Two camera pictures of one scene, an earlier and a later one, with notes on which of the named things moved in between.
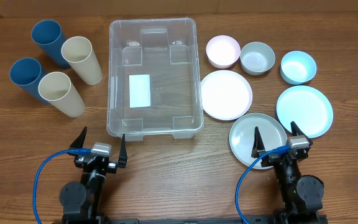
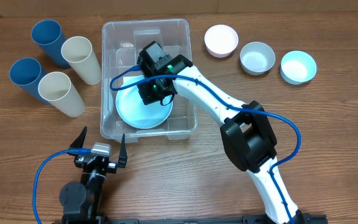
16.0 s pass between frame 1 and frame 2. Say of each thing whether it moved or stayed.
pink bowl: moved
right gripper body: moved
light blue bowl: stayed
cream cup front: stayed
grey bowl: stayed
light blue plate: moved
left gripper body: stayed
